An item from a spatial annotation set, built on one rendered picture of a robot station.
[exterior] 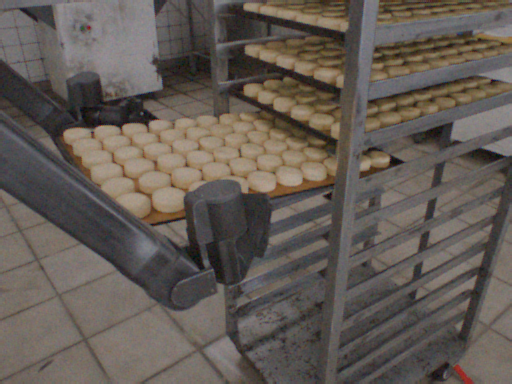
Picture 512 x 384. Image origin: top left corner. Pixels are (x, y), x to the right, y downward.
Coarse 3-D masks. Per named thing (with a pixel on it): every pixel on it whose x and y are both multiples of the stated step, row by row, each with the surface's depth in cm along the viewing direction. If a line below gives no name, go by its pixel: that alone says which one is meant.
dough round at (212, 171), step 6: (210, 162) 80; (216, 162) 80; (204, 168) 77; (210, 168) 77; (216, 168) 78; (222, 168) 78; (228, 168) 78; (204, 174) 77; (210, 174) 76; (216, 174) 76; (222, 174) 76; (228, 174) 77; (210, 180) 77; (216, 180) 77
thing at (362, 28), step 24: (360, 0) 63; (360, 24) 64; (360, 48) 65; (360, 72) 67; (360, 96) 69; (360, 120) 72; (360, 144) 74; (336, 168) 77; (336, 192) 79; (336, 216) 81; (336, 240) 83; (336, 264) 85; (336, 288) 88; (336, 312) 91; (336, 336) 95; (336, 360) 100
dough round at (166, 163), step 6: (162, 156) 80; (168, 156) 80; (174, 156) 81; (180, 156) 81; (162, 162) 78; (168, 162) 78; (174, 162) 78; (180, 162) 79; (162, 168) 78; (168, 168) 78; (174, 168) 78
